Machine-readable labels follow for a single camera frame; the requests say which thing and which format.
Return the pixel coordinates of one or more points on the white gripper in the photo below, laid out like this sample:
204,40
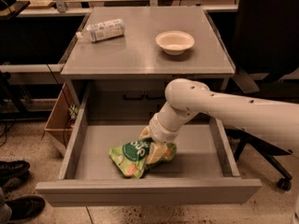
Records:
161,132

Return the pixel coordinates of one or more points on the green rice chip bag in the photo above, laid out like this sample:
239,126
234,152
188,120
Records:
131,158

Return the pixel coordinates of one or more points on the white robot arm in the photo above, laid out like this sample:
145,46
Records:
276,123

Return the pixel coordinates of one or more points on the grey open top drawer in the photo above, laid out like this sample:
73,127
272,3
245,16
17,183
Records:
203,170

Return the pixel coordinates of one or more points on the grey cabinet counter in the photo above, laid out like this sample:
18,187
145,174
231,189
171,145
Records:
136,53

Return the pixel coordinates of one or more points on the brown cardboard box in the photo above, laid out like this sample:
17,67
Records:
58,125

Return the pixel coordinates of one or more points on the white paper bowl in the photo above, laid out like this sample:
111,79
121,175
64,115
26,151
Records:
174,42

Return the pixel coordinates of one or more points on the white plastic bottle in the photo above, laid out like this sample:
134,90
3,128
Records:
100,31

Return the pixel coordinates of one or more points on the upper black shoe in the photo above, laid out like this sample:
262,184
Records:
10,169

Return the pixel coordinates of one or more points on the black shoe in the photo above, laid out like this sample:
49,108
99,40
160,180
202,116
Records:
25,207
10,169

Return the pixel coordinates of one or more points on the lower black shoe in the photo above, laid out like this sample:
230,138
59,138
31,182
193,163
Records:
25,207

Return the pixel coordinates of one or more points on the black office chair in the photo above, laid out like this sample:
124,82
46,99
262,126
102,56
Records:
266,40

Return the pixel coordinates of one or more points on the black lower drawer handles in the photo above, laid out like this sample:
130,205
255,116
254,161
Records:
142,95

